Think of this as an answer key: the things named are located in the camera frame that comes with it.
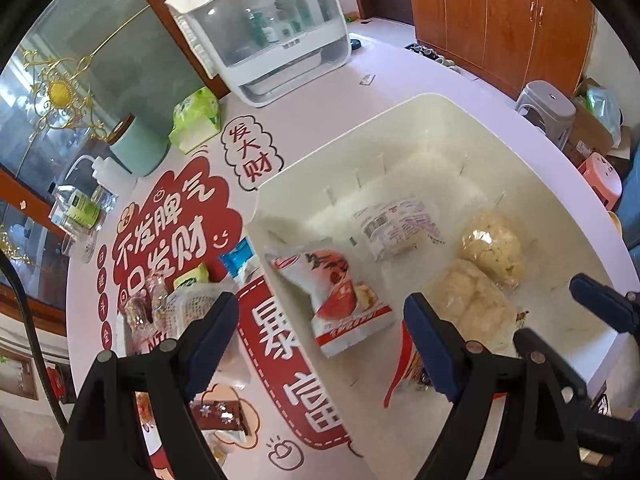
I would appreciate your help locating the row of shoes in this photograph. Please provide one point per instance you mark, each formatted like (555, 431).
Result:
(430, 56)

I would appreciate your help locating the cardboard box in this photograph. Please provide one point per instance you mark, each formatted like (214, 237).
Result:
(590, 130)

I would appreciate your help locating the wood framed glass door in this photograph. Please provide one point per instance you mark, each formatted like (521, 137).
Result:
(100, 25)

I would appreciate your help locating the white squeeze bottle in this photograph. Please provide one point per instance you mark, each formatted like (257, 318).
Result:
(115, 175)

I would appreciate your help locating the small dark round object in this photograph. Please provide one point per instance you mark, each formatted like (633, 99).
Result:
(356, 45)

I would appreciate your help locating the red white fruit-print packet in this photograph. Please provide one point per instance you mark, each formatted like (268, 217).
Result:
(335, 300)

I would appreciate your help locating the yellow plastic stool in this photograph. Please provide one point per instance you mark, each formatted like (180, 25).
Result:
(614, 225)

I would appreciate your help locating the large gold flower ornament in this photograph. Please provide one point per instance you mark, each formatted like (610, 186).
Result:
(58, 92)

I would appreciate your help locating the brown wooden wall cabinet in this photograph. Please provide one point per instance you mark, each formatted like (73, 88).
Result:
(500, 15)

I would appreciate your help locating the clear bottle green label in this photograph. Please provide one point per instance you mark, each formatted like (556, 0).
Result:
(80, 210)

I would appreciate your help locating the blue white snack packet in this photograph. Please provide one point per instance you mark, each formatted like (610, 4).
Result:
(240, 262)

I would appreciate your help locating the green yellow snack packet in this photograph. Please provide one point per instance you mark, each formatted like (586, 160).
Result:
(192, 277)

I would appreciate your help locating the red edged snack packet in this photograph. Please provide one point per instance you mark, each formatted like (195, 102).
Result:
(405, 360)

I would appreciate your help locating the white plastic bin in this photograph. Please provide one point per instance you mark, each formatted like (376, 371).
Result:
(425, 170)

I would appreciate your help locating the clear packet yellow pastry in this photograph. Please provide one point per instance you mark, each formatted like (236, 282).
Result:
(475, 305)
(492, 250)

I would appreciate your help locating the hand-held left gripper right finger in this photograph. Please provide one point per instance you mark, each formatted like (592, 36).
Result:
(430, 350)

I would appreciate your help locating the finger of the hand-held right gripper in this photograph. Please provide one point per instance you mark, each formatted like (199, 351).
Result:
(555, 360)
(595, 295)

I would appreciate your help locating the pink plastic stool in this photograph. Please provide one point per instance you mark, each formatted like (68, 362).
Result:
(600, 180)

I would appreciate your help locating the clear packet brown snack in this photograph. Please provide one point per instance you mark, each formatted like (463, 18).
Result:
(137, 312)
(160, 302)

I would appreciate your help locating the green plastic bag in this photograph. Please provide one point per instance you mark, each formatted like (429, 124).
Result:
(602, 110)

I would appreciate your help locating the wooden picture frame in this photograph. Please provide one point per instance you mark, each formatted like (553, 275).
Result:
(17, 375)

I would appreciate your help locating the white countertop dish cabinet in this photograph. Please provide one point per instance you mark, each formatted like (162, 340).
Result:
(270, 25)

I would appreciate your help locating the orange red snack packet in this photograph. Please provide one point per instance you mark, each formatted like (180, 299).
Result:
(143, 407)

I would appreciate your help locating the white barcode snack packet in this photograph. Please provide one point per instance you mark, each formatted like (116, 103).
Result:
(397, 227)

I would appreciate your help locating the pink printed table cover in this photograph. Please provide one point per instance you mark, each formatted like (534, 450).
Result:
(310, 125)

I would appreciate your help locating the grey plastic stool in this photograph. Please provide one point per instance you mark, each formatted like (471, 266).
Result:
(547, 110)

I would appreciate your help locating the mint green canister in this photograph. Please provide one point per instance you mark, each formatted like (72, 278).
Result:
(137, 147)

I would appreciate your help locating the blue sofa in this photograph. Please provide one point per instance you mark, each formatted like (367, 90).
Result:
(631, 200)

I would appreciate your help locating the green tissue pack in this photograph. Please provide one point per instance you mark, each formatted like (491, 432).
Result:
(195, 120)

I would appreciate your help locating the clear drinking glass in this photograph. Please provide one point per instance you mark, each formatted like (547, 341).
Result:
(80, 247)

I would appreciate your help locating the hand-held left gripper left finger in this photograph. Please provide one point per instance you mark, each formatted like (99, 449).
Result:
(212, 350)

